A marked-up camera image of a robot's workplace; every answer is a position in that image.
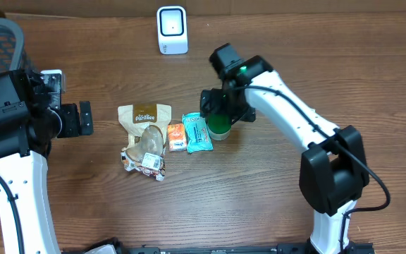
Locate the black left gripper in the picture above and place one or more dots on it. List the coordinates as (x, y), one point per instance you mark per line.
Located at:
(70, 120)

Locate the teal snack packet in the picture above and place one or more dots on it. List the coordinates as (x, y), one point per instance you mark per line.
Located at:
(197, 133)

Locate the white barcode scanner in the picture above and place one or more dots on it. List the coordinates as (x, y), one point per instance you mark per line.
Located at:
(172, 30)

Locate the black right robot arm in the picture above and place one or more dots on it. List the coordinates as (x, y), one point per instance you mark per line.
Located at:
(332, 165)

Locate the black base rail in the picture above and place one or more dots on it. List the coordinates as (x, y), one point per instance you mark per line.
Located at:
(113, 245)

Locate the beige granola bag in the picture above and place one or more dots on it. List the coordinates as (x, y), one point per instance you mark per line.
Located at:
(146, 125)

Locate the green lid jar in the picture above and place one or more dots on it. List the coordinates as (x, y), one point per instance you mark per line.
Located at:
(219, 126)

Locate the orange snack packet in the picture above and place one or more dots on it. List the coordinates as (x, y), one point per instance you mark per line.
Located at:
(177, 140)

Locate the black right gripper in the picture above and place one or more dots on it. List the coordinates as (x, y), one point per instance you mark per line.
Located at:
(248, 113)

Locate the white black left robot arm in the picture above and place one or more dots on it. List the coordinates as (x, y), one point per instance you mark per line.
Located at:
(31, 116)

